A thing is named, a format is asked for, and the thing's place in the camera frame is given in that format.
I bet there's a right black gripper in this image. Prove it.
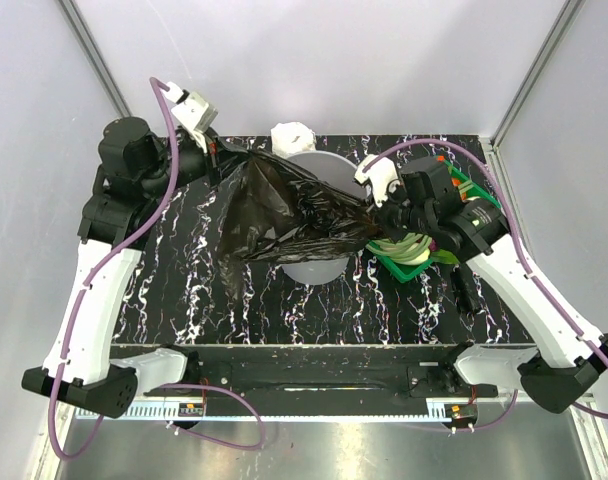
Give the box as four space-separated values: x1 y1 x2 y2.
366 178 435 244

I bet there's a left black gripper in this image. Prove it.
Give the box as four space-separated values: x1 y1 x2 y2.
141 125 252 198

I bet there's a black plastic trash bag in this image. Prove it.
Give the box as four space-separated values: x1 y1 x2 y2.
217 150 384 301

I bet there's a grey plastic trash bin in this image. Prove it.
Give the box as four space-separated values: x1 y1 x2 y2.
282 151 367 286

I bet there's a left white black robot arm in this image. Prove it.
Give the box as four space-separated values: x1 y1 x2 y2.
21 117 247 419

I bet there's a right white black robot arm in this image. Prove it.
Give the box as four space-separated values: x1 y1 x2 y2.
355 155 608 414

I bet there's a green toy bean bundle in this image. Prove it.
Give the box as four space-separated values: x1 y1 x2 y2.
367 239 431 266

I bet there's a green plastic vegetable basket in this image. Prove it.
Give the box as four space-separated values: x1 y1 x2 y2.
374 156 508 283

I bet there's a green toy leaf vegetable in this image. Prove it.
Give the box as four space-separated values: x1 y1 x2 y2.
430 249 460 265

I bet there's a white crumpled paper towel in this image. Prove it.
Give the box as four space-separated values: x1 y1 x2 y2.
270 122 316 158

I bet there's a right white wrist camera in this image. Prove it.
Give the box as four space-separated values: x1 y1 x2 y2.
354 154 399 208

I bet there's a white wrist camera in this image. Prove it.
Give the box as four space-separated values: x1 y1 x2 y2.
163 82 218 152
354 154 399 208

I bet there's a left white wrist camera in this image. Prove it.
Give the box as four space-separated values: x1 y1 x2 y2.
163 82 218 152

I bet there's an aluminium frame rail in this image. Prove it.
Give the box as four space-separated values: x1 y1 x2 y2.
491 0 585 146

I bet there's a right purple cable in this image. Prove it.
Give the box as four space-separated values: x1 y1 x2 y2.
363 138 608 434

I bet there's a purple cable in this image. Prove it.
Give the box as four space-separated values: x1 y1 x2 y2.
363 138 608 434
49 76 266 460

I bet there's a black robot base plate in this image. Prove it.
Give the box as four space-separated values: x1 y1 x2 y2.
168 345 498 423

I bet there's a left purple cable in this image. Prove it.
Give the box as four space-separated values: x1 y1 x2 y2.
49 76 266 460

